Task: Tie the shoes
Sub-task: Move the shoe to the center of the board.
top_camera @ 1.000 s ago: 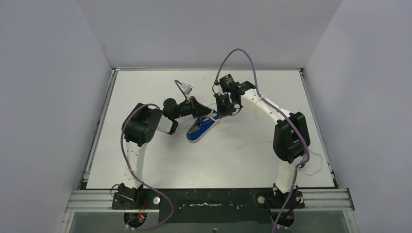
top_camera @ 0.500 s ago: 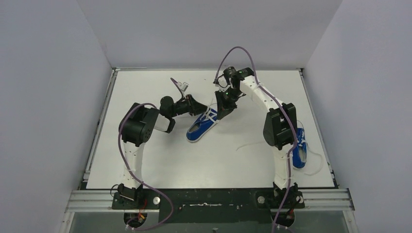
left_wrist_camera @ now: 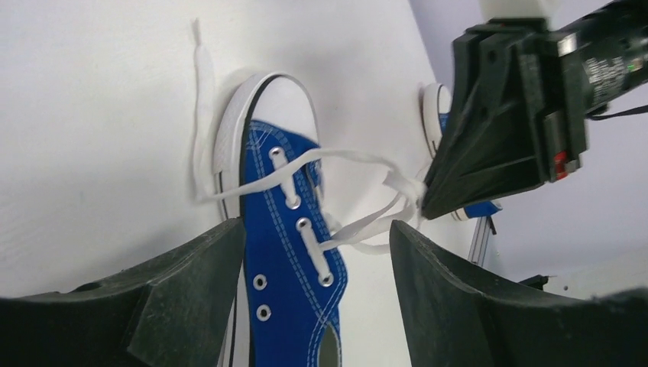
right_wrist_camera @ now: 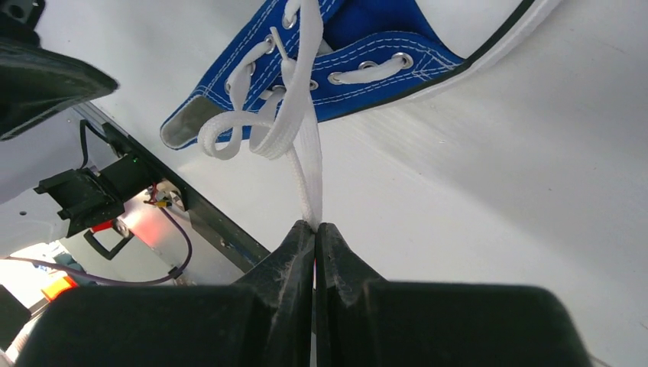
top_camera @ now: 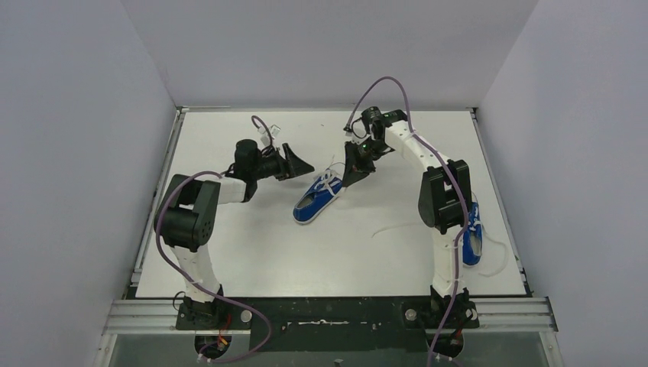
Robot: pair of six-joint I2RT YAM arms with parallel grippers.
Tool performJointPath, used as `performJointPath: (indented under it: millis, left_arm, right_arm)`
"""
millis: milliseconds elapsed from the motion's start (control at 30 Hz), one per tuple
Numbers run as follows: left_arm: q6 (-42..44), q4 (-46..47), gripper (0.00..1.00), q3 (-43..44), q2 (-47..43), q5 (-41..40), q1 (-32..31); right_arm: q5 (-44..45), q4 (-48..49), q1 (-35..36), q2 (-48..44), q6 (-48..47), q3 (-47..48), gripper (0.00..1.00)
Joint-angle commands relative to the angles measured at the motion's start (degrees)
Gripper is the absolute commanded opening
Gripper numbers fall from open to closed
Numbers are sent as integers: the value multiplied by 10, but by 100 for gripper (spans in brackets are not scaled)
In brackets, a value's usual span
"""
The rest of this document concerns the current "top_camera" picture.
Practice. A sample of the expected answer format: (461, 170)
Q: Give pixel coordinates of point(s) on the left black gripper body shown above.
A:
(286, 162)

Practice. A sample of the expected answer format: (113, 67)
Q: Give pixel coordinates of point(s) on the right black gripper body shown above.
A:
(367, 152)

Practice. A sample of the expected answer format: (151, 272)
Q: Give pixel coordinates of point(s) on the blue sneaker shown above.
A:
(472, 238)
(311, 204)

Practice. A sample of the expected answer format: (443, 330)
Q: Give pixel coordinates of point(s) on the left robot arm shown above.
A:
(185, 221)

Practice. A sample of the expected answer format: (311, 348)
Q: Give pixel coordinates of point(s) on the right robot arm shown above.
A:
(443, 203)

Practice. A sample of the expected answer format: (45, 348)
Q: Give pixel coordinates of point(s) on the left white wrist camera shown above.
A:
(269, 135)

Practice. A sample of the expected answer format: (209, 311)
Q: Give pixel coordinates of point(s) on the aluminium frame rail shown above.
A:
(160, 316)

